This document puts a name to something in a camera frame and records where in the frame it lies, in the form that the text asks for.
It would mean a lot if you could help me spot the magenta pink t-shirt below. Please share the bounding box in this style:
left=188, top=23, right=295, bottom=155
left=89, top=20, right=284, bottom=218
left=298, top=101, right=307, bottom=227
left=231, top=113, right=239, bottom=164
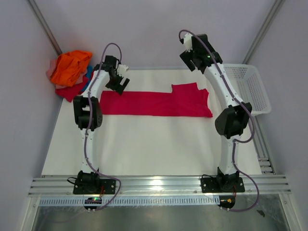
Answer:
left=100, top=82, right=213, bottom=118

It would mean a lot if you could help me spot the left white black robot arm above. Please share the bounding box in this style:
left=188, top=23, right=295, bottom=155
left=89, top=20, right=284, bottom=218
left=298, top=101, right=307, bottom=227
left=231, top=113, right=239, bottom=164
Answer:
left=73, top=55, right=129, bottom=194

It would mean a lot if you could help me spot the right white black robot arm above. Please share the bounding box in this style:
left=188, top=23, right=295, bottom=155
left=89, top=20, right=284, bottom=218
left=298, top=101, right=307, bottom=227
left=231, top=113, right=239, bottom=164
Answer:
left=179, top=30, right=252, bottom=193

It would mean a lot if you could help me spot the blue t-shirt in pile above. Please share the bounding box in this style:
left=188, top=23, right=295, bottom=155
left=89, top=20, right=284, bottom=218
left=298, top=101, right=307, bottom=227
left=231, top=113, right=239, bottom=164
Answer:
left=80, top=65, right=93, bottom=93

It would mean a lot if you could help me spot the orange folded t-shirt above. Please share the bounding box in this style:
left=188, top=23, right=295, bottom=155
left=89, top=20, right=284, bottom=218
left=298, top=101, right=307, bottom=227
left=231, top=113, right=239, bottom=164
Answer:
left=50, top=50, right=92, bottom=87

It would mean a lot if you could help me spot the white perforated plastic basket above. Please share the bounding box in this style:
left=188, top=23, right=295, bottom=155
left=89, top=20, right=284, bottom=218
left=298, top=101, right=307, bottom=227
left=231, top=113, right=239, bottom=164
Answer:
left=224, top=64, right=271, bottom=116

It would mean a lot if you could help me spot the red t-shirt at bottom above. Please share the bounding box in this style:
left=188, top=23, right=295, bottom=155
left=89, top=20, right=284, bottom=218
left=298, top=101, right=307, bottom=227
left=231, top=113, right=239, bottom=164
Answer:
left=55, top=79, right=83, bottom=102

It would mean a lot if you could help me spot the pink t-shirt under orange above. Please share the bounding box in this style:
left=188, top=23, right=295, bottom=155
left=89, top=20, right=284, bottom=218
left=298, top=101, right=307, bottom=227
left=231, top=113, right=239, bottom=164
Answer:
left=46, top=60, right=56, bottom=79

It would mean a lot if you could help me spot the left controller board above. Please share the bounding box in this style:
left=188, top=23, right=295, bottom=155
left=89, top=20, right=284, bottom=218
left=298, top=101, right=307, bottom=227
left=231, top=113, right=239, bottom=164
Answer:
left=83, top=197, right=102, bottom=210

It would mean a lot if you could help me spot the controller board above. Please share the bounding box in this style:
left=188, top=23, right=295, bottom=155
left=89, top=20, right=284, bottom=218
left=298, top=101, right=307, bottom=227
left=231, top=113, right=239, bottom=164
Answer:
left=83, top=197, right=102, bottom=210
left=218, top=196, right=236, bottom=211

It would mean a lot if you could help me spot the right controller board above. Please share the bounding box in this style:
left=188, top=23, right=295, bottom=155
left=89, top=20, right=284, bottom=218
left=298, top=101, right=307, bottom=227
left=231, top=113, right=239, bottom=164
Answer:
left=218, top=196, right=236, bottom=211

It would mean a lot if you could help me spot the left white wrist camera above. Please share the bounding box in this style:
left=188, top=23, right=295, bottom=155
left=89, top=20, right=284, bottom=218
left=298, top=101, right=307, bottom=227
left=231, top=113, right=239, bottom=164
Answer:
left=117, top=64, right=129, bottom=76

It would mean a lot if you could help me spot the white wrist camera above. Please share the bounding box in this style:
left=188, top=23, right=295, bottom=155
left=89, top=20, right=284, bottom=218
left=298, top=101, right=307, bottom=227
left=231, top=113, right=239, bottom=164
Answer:
left=117, top=64, right=129, bottom=76
left=180, top=33, right=193, bottom=51

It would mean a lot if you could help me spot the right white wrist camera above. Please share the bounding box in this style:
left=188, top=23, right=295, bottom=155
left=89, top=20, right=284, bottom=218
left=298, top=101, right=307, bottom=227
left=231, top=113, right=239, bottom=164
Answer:
left=180, top=33, right=193, bottom=51

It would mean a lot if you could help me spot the left corner metal post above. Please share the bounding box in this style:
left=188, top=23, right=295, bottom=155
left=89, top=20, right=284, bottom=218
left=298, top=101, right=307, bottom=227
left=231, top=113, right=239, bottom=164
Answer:
left=26, top=0, right=62, bottom=55

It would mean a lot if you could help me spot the corner metal post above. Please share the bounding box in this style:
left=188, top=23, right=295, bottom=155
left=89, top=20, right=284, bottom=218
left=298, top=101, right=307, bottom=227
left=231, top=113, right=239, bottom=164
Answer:
left=242, top=0, right=285, bottom=64
left=26, top=0, right=62, bottom=55

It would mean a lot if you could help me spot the right corner metal post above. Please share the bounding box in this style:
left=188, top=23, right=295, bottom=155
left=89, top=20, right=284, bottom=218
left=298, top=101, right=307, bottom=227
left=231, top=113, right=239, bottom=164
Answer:
left=242, top=0, right=285, bottom=64

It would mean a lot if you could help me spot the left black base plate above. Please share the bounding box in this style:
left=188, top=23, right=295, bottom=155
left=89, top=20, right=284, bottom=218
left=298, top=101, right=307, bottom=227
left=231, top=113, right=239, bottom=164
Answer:
left=73, top=179, right=116, bottom=195

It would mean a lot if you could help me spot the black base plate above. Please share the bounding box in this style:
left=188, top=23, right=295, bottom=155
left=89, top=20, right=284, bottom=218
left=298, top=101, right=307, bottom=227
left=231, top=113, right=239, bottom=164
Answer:
left=200, top=177, right=245, bottom=193
left=73, top=179, right=116, bottom=195

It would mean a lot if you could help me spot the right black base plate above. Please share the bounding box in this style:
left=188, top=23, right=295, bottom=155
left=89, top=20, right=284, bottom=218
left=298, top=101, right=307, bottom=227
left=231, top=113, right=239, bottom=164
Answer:
left=200, top=177, right=245, bottom=193

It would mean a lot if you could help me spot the aluminium front rail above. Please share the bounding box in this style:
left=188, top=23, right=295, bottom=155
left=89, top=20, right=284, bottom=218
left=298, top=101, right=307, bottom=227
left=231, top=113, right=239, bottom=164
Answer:
left=28, top=175, right=291, bottom=197

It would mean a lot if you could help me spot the slotted grey cable duct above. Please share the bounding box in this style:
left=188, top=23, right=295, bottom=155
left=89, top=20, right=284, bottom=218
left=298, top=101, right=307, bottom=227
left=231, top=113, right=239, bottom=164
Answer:
left=39, top=195, right=219, bottom=206

